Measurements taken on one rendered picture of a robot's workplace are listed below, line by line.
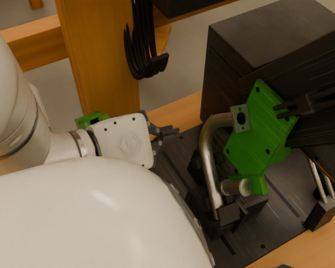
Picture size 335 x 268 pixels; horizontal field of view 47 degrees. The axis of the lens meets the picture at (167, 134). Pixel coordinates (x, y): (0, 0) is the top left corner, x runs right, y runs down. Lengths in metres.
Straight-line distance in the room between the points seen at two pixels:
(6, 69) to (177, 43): 2.69
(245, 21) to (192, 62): 1.81
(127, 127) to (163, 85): 1.94
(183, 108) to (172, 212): 1.09
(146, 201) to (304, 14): 0.92
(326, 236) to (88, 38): 0.73
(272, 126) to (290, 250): 0.35
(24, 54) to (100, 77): 0.17
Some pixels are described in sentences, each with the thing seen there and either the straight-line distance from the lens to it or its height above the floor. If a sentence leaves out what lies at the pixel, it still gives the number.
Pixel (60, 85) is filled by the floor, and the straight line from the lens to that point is 2.68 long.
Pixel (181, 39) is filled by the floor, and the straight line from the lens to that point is 2.97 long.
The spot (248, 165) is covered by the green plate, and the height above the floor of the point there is 1.11.
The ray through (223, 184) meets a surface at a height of 1.05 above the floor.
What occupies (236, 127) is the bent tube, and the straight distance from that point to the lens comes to 0.78.
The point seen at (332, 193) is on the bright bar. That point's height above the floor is 1.02.
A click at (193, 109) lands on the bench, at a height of 0.88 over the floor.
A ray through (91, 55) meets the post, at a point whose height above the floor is 1.24.
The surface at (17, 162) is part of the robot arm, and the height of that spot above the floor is 1.47.
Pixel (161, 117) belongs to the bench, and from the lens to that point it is 1.21.
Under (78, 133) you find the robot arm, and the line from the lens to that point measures 0.63.
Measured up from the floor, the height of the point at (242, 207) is 0.98.
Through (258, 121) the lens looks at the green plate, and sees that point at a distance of 0.79.
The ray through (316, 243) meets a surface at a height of 0.90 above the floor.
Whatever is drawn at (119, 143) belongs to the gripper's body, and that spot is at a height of 1.28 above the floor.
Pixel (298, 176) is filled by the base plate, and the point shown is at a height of 0.90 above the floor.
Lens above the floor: 1.79
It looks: 51 degrees down
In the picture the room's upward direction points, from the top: straight up
